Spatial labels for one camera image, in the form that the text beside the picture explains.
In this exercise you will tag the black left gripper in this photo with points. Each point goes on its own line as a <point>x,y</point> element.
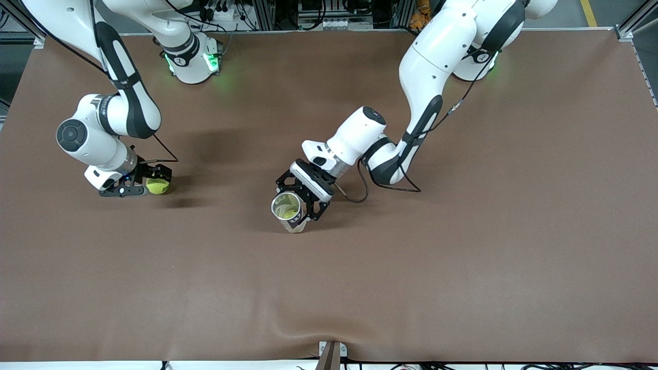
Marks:
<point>320,178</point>

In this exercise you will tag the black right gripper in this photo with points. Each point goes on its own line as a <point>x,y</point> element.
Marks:
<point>147,171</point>

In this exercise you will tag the yellow-green tennis ball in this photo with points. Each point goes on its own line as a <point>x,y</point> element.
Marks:
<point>157,187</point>
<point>287,206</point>

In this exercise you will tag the clear tennis ball can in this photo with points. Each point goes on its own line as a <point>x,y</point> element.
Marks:
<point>294,226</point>

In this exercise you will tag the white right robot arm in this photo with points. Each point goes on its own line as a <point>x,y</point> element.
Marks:
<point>92,146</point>

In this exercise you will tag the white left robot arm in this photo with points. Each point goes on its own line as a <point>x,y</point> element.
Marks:
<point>432,61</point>

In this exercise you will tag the brown table mat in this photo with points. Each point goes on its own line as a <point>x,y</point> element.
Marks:
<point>329,282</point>

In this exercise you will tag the white terminal block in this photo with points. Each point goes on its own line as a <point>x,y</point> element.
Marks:
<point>336,24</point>

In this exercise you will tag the white power strip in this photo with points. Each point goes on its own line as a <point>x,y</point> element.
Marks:
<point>226,14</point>

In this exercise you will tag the black electronics box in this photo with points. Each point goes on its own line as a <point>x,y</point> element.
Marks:
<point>360,6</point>

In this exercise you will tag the pile of orange objects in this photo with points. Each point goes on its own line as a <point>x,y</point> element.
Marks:
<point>421,7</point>

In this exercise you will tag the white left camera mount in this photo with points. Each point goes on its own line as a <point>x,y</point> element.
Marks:
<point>311,149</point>

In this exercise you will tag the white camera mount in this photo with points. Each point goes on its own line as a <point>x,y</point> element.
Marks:
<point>311,149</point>
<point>97,177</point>

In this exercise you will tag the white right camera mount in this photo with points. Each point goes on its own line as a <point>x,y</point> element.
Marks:
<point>97,177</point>

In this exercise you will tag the metal table clamp bracket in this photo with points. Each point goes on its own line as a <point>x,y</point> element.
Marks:
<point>331,359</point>

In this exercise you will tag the aluminium frame rail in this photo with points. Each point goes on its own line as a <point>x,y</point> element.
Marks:
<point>37,41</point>
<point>624,32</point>

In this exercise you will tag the aluminium frame post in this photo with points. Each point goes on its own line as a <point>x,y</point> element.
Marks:
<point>264,13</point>
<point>401,13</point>

